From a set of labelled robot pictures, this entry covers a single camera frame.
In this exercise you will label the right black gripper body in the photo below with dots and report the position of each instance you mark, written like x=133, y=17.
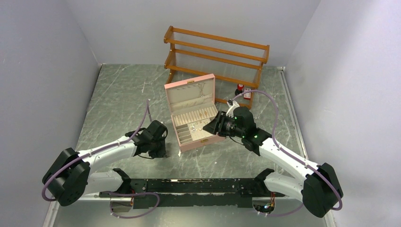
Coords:
x=227, y=126

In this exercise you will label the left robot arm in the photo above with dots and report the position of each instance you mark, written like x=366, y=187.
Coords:
x=76, y=173

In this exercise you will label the small red white box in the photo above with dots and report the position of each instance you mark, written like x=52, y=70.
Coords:
x=246, y=94

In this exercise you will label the wooden two-tier shelf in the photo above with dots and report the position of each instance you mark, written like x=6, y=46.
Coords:
x=230, y=60

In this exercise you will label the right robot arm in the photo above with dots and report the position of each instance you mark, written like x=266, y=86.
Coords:
x=316, y=186

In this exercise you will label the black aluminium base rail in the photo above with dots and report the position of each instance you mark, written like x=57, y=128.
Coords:
x=239, y=192

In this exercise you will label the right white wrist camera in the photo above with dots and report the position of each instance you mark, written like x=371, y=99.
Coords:
x=232, y=105

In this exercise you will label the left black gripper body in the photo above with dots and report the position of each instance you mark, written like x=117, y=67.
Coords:
x=161, y=138

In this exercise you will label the pink jewelry box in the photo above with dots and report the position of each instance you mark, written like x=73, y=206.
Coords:
x=192, y=106

